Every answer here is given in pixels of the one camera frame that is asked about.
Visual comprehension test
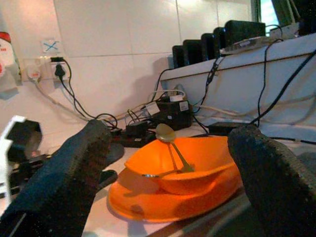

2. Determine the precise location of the black power adapter brick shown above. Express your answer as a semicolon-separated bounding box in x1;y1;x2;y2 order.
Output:
207;121;247;135

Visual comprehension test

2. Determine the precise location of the grey flat device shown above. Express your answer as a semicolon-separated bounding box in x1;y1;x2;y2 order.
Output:
219;36;271;55

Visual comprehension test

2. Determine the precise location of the black charger box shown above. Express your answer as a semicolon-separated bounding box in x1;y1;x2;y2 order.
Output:
148;97;193;130

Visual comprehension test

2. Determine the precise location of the black power plug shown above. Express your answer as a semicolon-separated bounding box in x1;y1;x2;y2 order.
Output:
54;63;66;78

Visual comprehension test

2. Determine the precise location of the thick black cable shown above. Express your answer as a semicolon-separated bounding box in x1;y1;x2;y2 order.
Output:
250;49;316;125

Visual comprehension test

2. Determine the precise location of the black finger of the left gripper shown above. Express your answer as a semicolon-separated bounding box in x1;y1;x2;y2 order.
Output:
96;169;119;191
106;143;125;165

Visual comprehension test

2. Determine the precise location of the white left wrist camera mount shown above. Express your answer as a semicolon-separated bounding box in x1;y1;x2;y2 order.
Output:
0;115;27;200

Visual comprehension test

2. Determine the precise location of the white cable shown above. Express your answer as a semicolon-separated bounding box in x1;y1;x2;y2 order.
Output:
27;74;96;122

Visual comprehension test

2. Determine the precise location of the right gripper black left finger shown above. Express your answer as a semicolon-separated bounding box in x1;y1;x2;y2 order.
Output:
0;119;113;237

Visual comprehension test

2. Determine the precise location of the orange plastic plate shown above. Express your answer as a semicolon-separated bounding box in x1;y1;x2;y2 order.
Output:
107;158;244;223

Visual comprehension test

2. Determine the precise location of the black power strip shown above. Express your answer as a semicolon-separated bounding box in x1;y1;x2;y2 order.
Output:
111;122;156;149

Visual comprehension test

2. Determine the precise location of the white wall socket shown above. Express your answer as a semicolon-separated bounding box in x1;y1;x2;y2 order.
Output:
23;56;71;82

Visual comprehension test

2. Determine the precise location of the orange plastic bowl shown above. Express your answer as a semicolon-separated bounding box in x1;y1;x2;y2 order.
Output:
124;135;237;196

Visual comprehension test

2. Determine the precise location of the metal fork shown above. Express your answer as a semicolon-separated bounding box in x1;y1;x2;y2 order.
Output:
142;143;182;178

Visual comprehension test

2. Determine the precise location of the black battery pack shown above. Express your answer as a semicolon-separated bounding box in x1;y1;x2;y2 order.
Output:
213;27;227;50
172;45;186;69
201;33;220;61
224;20;266;47
182;39;204;66

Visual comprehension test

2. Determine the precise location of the metal spoon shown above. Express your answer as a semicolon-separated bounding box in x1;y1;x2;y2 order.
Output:
155;122;196;173

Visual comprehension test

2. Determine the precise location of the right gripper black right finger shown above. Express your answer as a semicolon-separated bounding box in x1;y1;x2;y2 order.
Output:
227;124;316;237

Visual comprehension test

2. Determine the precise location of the red white container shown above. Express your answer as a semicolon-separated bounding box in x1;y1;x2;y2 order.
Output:
0;32;22;92

